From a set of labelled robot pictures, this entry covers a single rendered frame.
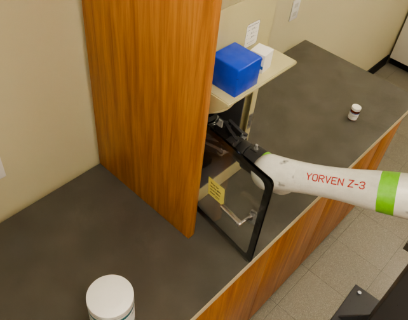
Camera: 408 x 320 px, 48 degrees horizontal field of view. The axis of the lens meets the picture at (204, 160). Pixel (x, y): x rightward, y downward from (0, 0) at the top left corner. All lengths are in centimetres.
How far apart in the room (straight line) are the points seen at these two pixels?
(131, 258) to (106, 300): 27
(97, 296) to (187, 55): 69
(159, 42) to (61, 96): 50
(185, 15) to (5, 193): 92
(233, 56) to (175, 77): 17
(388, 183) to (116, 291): 78
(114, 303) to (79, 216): 46
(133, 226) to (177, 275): 25
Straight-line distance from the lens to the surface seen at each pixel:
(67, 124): 167
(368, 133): 220
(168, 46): 118
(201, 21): 107
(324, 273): 280
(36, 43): 145
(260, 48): 136
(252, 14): 135
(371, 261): 295
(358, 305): 275
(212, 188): 147
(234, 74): 122
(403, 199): 126
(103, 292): 135
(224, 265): 158
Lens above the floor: 227
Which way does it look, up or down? 46 degrees down
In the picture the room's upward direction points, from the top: 7 degrees clockwise
